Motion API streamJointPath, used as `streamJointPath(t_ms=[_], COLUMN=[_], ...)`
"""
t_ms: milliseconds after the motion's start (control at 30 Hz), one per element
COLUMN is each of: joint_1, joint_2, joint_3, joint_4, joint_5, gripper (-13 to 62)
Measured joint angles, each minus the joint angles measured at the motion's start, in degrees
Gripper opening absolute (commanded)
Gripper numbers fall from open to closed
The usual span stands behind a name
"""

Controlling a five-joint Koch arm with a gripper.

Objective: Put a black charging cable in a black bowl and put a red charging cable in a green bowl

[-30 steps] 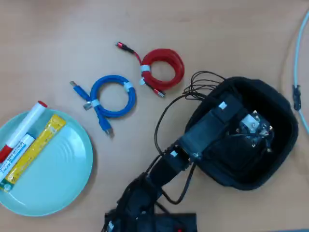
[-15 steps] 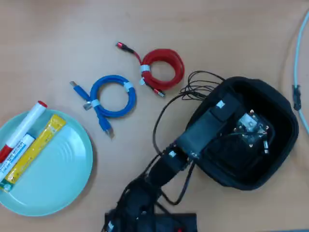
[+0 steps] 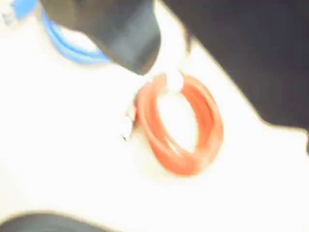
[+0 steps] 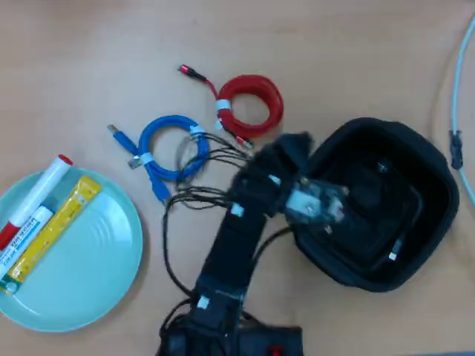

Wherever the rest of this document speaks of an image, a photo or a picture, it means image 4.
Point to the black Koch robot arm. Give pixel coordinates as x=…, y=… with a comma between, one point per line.
x=237, y=244

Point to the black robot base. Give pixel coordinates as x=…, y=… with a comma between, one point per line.
x=267, y=341

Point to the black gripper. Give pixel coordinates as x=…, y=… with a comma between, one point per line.
x=271, y=163

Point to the white marker with red cap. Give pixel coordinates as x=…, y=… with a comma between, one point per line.
x=35, y=193

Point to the white tube with blue label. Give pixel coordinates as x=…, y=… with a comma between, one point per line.
x=22, y=237

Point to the black square plastic bowl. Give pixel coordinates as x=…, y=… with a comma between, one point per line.
x=426, y=207

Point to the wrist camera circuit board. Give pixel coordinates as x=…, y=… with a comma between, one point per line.
x=315, y=200

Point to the yellow stick packet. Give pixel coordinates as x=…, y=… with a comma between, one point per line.
x=52, y=230

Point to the light green round plate bowl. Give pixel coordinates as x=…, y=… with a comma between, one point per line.
x=81, y=267

